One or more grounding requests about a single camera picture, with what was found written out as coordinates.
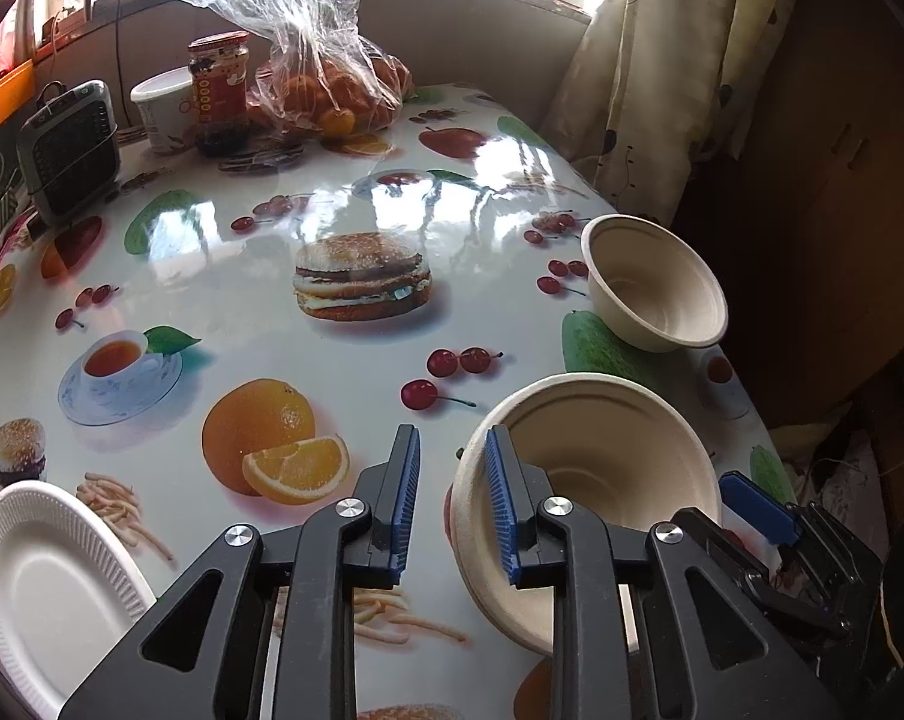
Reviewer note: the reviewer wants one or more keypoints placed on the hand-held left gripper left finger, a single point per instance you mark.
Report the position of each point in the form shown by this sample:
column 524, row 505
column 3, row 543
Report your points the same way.
column 407, row 510

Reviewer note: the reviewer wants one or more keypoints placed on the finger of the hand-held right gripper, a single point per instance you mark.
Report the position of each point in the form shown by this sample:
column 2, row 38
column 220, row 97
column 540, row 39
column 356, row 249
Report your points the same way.
column 755, row 506
column 744, row 562

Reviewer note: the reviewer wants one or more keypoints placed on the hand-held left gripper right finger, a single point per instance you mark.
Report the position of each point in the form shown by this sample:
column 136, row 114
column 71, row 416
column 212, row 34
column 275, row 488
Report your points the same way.
column 500, row 510

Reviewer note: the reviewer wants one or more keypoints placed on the beige paper bowl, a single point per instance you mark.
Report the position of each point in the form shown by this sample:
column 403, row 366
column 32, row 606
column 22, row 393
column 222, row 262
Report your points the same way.
column 647, row 292
column 609, row 450

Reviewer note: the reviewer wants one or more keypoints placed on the white foam plate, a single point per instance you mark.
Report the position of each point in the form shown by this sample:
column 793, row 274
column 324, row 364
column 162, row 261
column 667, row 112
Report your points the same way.
column 54, row 585

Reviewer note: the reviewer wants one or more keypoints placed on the brown wooden cabinet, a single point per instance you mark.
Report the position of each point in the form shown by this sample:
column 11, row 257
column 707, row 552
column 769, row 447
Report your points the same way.
column 834, row 165

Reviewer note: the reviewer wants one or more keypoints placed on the plastic bag of oranges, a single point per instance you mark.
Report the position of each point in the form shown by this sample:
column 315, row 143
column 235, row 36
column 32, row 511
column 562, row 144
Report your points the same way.
column 332, row 97

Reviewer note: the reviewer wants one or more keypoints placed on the red label glass jar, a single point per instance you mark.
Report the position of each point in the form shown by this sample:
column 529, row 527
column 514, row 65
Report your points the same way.
column 219, row 90

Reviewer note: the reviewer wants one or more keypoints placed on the cream patterned curtain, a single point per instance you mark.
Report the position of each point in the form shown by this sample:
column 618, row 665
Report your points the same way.
column 647, row 52

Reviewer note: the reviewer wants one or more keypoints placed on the white plastic tub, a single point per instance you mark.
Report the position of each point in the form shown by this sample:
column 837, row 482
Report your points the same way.
column 159, row 112

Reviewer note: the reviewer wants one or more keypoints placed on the grey portable heater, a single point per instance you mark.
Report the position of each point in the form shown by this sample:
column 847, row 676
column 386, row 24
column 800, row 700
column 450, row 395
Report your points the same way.
column 69, row 157

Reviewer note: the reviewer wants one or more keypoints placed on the orange plastic container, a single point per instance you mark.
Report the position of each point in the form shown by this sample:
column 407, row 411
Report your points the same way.
column 2, row 105

